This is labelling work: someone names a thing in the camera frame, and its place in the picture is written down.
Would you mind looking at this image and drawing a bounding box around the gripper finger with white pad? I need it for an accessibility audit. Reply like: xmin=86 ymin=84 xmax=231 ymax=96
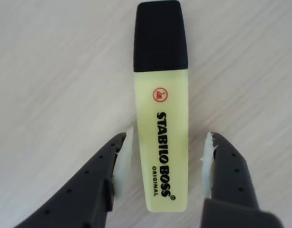
xmin=200 ymin=132 xmax=261 ymax=207
xmin=11 ymin=129 xmax=137 ymax=228

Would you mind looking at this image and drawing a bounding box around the yellow highlighter with black cap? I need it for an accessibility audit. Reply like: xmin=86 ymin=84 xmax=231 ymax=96
xmin=132 ymin=0 xmax=191 ymax=205

